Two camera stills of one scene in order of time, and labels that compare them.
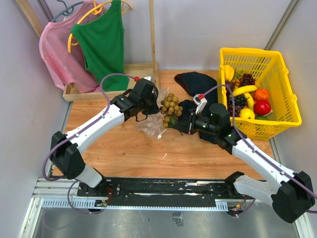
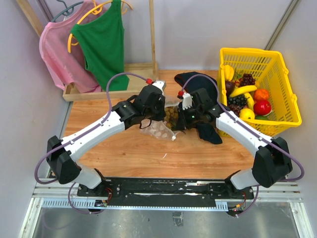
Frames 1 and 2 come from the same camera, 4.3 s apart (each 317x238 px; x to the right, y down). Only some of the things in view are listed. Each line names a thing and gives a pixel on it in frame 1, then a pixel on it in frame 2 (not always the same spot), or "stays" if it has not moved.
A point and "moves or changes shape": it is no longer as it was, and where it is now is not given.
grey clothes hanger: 67,11 stays
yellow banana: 244,90 stays
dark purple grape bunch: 247,80 stays
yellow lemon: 246,112 stays
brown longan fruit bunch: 170,109 moves or changes shape
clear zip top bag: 154,125 moves or changes shape
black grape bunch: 240,100 stays
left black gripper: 155,109 → 161,116
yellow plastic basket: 270,70 stays
